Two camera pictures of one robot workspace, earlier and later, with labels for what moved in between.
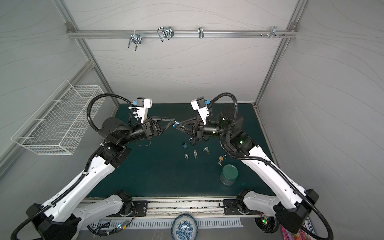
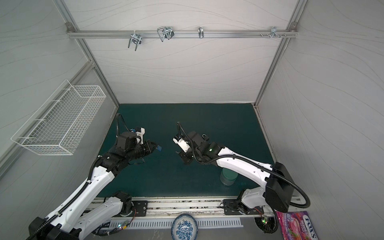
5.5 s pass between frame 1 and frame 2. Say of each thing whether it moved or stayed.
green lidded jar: stayed
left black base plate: stayed
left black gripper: moved
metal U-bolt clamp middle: stayed
